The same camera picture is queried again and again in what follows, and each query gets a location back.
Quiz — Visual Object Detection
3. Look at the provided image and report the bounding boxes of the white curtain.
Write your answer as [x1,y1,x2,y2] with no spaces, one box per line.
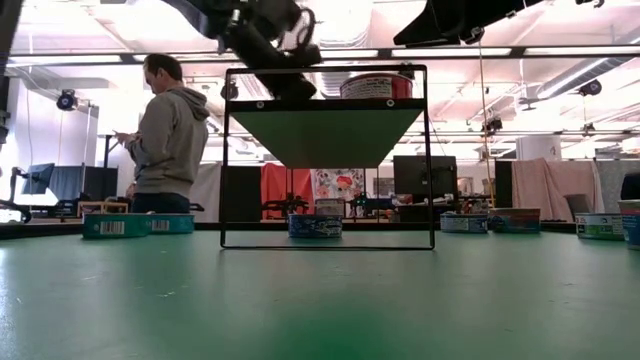
[189,161,222,224]

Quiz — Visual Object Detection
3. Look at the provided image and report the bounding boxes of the person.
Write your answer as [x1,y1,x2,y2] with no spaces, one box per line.
[620,173,640,201]
[113,53,211,215]

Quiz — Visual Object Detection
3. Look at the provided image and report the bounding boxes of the ceiling light strip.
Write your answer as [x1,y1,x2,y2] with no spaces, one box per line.
[7,45,640,65]

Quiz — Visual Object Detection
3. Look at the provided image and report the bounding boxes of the floral cloth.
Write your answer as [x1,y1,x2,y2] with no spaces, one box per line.
[310,168,367,202]

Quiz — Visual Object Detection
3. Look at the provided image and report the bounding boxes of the red black background robot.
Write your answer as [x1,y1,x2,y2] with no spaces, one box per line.
[0,167,32,225]

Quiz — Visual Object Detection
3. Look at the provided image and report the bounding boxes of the silver-lid seafood can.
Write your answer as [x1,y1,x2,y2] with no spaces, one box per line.
[82,212,152,240]

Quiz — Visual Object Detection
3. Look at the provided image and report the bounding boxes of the green table mat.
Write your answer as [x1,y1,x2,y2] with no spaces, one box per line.
[0,228,640,360]

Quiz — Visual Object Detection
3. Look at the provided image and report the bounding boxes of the blue-grey curtain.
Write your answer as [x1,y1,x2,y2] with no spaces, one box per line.
[48,165,85,202]

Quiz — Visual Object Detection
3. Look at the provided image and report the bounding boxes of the wooden background table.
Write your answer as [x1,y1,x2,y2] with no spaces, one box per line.
[76,200,130,216]

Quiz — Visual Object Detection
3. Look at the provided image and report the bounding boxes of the white cylindrical column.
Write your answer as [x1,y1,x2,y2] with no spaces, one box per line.
[515,134,562,162]

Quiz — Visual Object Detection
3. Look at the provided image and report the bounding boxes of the white blue-label can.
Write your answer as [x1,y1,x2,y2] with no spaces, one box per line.
[439,212,489,234]

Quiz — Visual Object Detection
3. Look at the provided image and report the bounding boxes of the black background robot arms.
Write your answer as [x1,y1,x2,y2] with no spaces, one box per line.
[262,192,311,217]

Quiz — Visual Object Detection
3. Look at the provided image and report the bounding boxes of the pink curtain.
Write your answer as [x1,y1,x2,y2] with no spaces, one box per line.
[510,158,600,224]

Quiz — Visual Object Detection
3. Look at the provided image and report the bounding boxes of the blue red-stripe can gold lid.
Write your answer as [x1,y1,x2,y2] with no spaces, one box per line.
[488,207,542,235]
[618,198,640,252]

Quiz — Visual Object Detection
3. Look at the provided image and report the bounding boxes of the white green-label can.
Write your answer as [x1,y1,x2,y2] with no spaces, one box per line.
[574,212,625,241]

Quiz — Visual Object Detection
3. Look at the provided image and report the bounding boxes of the wooden shelf black metal frame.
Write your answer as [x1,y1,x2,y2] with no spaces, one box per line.
[220,63,436,251]

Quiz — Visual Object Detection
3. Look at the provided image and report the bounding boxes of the grey curtain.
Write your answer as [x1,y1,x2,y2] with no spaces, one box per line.
[594,158,640,214]

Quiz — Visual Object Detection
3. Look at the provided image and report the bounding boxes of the black metal table frame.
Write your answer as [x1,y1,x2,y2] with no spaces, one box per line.
[0,221,640,240]

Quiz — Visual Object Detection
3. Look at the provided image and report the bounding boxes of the black monitor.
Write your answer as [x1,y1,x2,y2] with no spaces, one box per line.
[392,154,459,197]

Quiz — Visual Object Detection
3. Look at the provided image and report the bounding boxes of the black metal stand frame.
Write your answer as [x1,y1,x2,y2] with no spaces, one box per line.
[102,132,124,169]

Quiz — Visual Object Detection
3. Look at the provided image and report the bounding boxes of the black panel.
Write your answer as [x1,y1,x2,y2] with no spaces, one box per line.
[494,159,514,209]
[82,166,120,201]

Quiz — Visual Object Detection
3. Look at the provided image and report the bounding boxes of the teal can silver lid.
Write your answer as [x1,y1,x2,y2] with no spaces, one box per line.
[148,213,196,235]

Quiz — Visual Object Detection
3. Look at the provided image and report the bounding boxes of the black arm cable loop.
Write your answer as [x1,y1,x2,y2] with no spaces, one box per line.
[277,7,317,54]

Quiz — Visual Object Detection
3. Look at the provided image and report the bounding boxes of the small background monitor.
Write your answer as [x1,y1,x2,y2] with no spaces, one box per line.
[20,162,56,196]

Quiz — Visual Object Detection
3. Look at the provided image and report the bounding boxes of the red white-label can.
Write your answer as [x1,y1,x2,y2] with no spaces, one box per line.
[339,72,415,100]

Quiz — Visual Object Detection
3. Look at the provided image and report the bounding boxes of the white storage box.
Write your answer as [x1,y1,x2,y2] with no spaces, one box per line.
[313,198,347,218]

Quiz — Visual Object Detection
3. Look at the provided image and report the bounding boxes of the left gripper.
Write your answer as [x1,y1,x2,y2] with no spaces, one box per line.
[227,22,321,100]

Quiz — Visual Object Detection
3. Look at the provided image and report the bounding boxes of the silver ceiling air duct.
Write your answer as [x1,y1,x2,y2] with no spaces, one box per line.
[309,0,375,99]

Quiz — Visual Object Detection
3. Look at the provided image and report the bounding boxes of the blue fish-print can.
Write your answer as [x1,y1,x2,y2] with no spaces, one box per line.
[288,213,345,240]

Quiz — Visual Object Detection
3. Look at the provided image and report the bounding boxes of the background robot green lights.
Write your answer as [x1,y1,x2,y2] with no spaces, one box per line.
[349,192,399,220]

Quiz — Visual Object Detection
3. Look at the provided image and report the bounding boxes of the red curtain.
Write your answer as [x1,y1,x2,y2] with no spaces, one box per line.
[259,162,314,221]

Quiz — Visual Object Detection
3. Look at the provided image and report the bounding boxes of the black curtain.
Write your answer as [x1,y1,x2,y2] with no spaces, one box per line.
[227,164,263,224]

